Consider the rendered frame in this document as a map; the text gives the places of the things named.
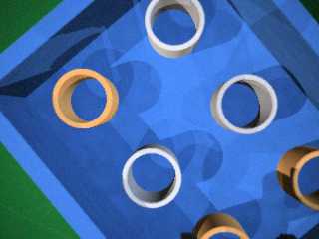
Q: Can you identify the white hollow ring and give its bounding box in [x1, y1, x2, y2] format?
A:
[122, 144, 181, 208]

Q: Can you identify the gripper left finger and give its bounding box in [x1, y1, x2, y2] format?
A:
[180, 233, 197, 239]

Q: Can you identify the tan hollow bushing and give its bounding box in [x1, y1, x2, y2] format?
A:
[192, 213, 249, 239]
[276, 146, 319, 211]
[52, 69, 119, 128]

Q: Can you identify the grey metal bushing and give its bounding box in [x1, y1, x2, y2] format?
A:
[210, 74, 278, 134]
[145, 0, 205, 58]

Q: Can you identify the blue crate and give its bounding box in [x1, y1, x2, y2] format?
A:
[0, 0, 319, 239]

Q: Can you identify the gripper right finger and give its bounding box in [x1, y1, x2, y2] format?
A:
[276, 234, 298, 239]

